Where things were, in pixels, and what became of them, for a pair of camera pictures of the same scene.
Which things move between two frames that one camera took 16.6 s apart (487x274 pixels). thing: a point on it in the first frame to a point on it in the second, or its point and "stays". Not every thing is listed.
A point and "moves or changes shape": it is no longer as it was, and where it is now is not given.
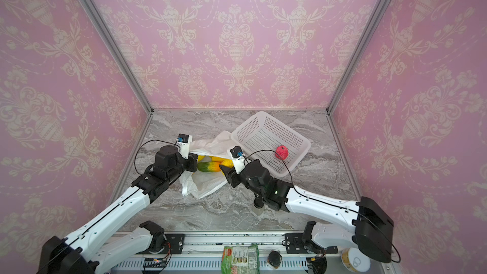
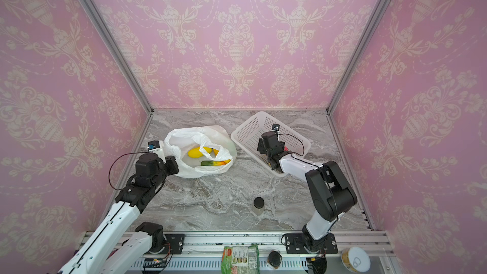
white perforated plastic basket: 259,137 stays
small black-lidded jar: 259,205 stays
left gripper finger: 191,162 to 171,165
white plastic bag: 200,184 moves or changes shape
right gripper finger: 232,177 to 260,146
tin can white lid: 354,260 stays
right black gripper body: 231,174 to 274,160
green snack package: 240,260 stays
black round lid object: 274,259 stays
